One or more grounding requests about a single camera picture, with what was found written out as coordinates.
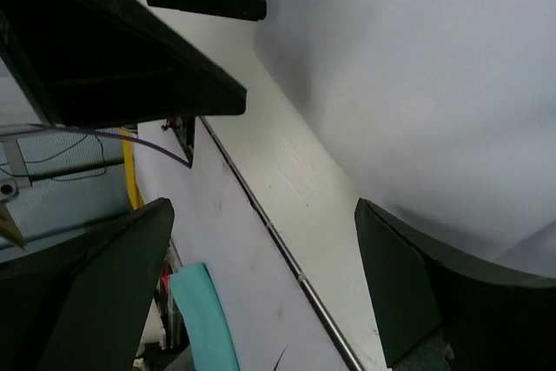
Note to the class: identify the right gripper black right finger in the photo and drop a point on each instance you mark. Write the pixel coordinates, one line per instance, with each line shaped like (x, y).
(439, 308)

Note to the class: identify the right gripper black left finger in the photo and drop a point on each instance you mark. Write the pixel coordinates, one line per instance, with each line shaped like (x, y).
(82, 304)

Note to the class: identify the white t-shirt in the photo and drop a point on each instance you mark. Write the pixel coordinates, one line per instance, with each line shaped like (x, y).
(441, 111)

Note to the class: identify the yellow post in background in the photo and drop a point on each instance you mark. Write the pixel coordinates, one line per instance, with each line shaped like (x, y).
(134, 194)

